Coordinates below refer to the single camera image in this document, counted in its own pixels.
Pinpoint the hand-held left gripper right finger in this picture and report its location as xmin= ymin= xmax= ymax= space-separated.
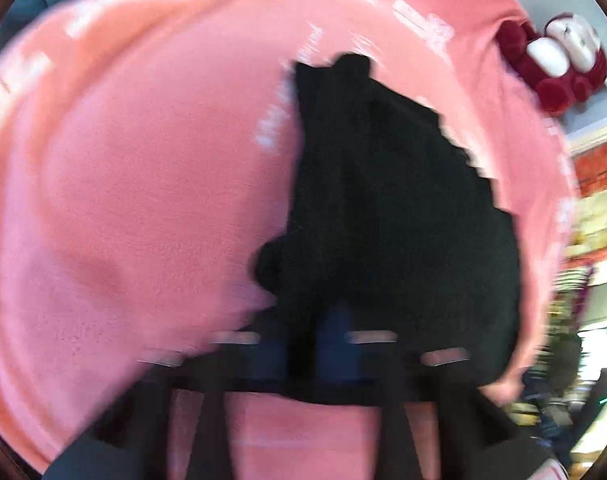
xmin=316 ymin=310 xmax=549 ymax=480

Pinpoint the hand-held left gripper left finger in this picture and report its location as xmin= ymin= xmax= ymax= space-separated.
xmin=46 ymin=320 xmax=291 ymax=480

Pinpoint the black long-sleeved top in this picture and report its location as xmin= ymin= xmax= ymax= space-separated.
xmin=253 ymin=52 xmax=521 ymax=406

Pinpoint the pink printed blanket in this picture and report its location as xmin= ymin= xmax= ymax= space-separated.
xmin=0 ymin=0 xmax=581 ymax=476

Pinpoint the purple orchid plant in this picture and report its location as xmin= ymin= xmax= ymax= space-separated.
xmin=568 ymin=265 xmax=600 ymax=322

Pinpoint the dark red teddy bear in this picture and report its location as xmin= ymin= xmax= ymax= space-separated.
xmin=493 ymin=11 xmax=607 ymax=117

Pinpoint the floral wall poster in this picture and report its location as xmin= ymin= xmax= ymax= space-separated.
xmin=568 ymin=135 xmax=607 ymax=261

